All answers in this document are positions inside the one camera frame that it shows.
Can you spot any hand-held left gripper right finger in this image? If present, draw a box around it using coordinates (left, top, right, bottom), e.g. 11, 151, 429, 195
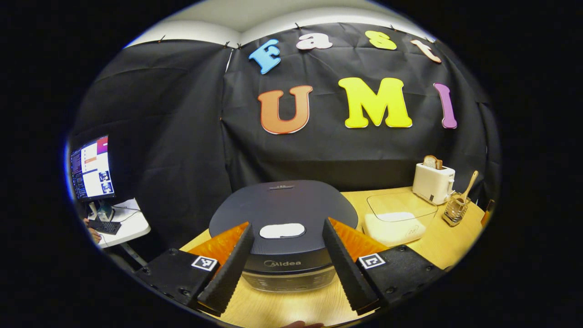
322, 218, 445, 315

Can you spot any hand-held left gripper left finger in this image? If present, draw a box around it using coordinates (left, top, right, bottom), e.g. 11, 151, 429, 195
134, 222, 254, 316

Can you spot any wire chopstick holder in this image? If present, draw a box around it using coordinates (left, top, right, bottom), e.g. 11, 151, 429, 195
442, 192, 470, 227

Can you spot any wooden spoon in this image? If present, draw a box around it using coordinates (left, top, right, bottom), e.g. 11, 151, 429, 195
455, 170, 479, 215

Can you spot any black silver rice cooker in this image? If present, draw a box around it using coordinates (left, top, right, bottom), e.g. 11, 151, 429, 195
209, 180, 359, 292

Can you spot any white toaster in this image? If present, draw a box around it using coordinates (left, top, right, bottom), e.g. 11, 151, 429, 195
412, 163, 456, 205

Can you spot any white side table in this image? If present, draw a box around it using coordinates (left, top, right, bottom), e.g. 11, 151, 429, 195
89, 198, 151, 267

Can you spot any black keyboard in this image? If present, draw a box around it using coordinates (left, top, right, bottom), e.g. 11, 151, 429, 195
87, 220, 122, 236

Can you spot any black backdrop cloth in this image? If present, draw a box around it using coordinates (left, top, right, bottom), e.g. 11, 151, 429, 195
68, 23, 501, 256

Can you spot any computer monitor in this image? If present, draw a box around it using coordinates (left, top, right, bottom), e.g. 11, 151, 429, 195
70, 135, 115, 203

